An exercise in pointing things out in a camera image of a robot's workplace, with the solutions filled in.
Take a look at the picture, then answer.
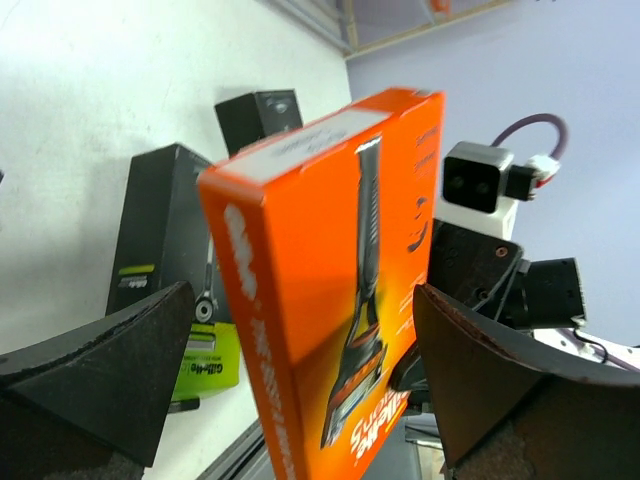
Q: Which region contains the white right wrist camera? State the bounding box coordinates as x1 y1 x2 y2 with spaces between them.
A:
439 141 566 240

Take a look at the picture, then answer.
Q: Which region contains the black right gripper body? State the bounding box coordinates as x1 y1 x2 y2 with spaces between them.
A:
389 217 584 416

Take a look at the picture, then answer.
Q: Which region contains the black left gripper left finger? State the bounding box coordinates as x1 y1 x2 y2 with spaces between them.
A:
1 282 194 479

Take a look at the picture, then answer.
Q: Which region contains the orange Gillette razor box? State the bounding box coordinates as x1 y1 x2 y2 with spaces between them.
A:
198 88 446 479

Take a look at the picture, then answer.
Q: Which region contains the black green razor box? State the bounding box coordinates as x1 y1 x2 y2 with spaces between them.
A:
106 143 240 413
214 89 303 156

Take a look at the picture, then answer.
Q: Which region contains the cream metal wire shelf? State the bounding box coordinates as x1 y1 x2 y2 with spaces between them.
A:
264 0 512 59

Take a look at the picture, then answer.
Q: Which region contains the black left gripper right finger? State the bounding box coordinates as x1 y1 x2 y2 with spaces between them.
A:
413 285 639 479

